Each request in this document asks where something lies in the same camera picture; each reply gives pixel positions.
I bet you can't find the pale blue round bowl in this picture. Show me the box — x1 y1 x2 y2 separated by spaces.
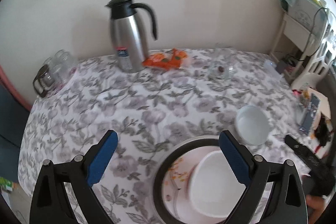
235 105 271 145

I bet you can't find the white square bowl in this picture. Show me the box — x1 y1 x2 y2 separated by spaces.
189 150 245 218

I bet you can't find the white floral plate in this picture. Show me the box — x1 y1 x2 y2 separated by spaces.
162 146 224 223

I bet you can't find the blue box on shelf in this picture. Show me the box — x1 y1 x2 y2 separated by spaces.
299 93 320 136

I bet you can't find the white power adapter box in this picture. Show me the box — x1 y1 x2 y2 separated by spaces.
263 59 277 73

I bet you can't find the white plastic basket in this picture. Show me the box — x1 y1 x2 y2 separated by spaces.
291 7 335 90

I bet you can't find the white shelf unit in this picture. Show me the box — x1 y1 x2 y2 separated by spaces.
269 12 311 84

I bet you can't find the glass ashtray dish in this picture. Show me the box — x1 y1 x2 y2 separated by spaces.
208 61 235 80

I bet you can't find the clear glass mug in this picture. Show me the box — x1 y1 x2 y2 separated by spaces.
211 43 237 68

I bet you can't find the pink foam tube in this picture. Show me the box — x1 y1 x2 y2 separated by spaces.
0 67 31 111

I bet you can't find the upturned clear drinking glass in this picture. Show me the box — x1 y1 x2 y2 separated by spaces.
43 57 67 85

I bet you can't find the floral grey tablecloth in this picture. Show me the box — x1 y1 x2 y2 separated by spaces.
18 50 311 223

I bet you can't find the orange snack packet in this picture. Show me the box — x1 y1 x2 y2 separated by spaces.
166 48 188 69
142 52 169 70

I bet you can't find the stainless steel thermos jug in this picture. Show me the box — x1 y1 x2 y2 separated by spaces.
105 0 158 73

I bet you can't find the glass coffee pot black handle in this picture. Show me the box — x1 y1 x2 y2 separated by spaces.
33 64 56 98

